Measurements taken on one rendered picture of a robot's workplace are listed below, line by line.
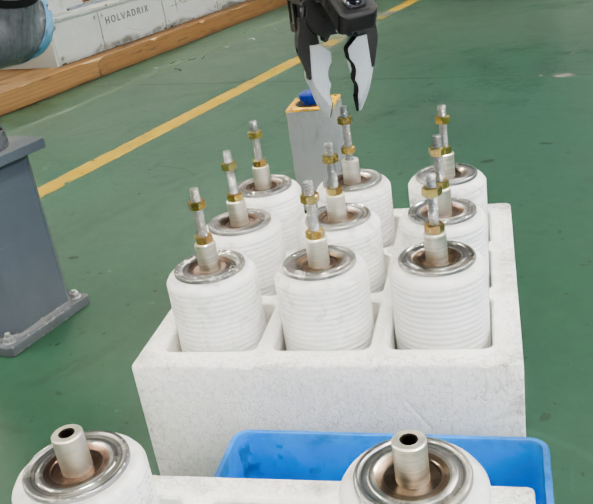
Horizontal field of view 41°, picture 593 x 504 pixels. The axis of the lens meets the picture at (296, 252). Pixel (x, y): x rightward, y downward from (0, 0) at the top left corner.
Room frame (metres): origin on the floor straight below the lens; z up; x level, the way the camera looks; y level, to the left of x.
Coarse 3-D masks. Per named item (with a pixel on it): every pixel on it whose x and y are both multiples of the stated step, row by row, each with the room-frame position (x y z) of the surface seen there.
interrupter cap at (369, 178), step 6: (342, 174) 0.98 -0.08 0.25; (360, 174) 0.98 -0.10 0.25; (366, 174) 0.97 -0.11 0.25; (372, 174) 0.97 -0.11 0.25; (378, 174) 0.96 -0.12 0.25; (324, 180) 0.97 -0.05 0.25; (342, 180) 0.97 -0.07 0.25; (366, 180) 0.95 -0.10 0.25; (372, 180) 0.95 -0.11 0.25; (378, 180) 0.94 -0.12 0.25; (324, 186) 0.95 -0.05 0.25; (342, 186) 0.94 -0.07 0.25; (348, 186) 0.94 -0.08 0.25; (354, 186) 0.93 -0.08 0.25; (360, 186) 0.93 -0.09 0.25; (366, 186) 0.93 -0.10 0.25; (372, 186) 0.93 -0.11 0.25
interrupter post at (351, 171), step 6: (342, 162) 0.96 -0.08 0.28; (348, 162) 0.95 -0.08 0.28; (354, 162) 0.95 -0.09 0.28; (342, 168) 0.96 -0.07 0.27; (348, 168) 0.95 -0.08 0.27; (354, 168) 0.95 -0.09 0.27; (348, 174) 0.95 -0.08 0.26; (354, 174) 0.95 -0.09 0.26; (348, 180) 0.95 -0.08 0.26; (354, 180) 0.95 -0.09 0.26; (360, 180) 0.96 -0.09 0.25
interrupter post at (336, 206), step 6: (330, 198) 0.84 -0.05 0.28; (336, 198) 0.84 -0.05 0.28; (342, 198) 0.84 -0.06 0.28; (330, 204) 0.84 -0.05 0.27; (336, 204) 0.84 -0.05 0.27; (342, 204) 0.84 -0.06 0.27; (330, 210) 0.84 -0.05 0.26; (336, 210) 0.84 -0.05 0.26; (342, 210) 0.84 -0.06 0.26; (330, 216) 0.84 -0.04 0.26; (336, 216) 0.84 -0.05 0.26; (342, 216) 0.84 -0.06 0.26
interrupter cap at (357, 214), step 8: (320, 208) 0.88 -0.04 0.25; (352, 208) 0.86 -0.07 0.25; (360, 208) 0.86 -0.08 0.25; (368, 208) 0.85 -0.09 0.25; (320, 216) 0.85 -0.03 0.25; (352, 216) 0.84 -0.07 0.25; (360, 216) 0.83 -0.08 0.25; (368, 216) 0.83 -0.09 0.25; (320, 224) 0.83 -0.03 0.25; (328, 224) 0.82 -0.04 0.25; (336, 224) 0.82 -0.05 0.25; (344, 224) 0.82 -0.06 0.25; (352, 224) 0.81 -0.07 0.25; (360, 224) 0.82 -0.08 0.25
